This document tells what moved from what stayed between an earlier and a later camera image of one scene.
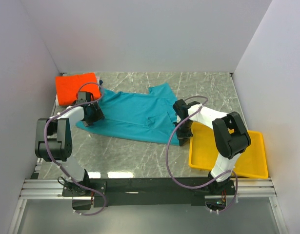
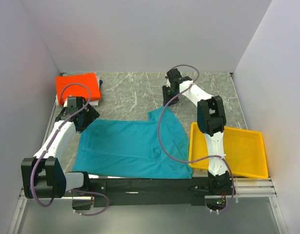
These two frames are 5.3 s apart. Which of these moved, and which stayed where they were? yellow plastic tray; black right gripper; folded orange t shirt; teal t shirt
Moved: black right gripper; teal t shirt
Stayed: yellow plastic tray; folded orange t shirt
